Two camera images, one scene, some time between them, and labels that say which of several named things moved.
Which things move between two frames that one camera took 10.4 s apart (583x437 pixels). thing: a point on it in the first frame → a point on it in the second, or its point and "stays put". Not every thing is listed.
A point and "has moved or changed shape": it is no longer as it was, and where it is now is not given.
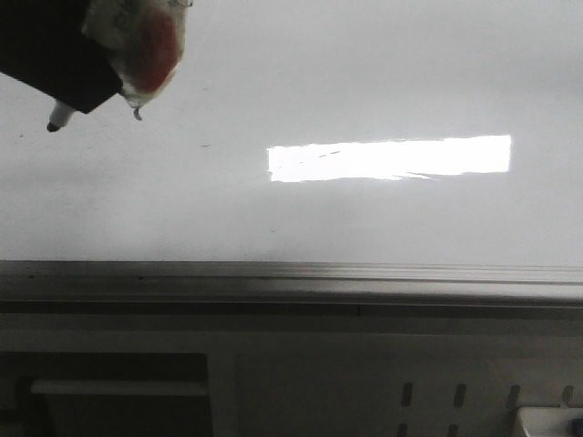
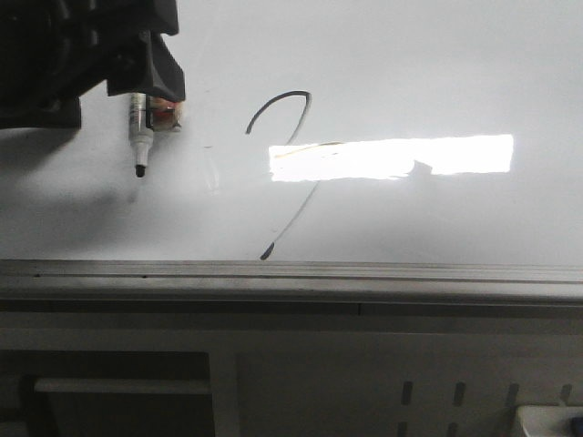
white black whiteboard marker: [60, 116] has moved or changed shape
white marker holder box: [549, 421] stays put
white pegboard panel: [399, 384] stays put
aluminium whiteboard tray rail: [287, 289] stays put
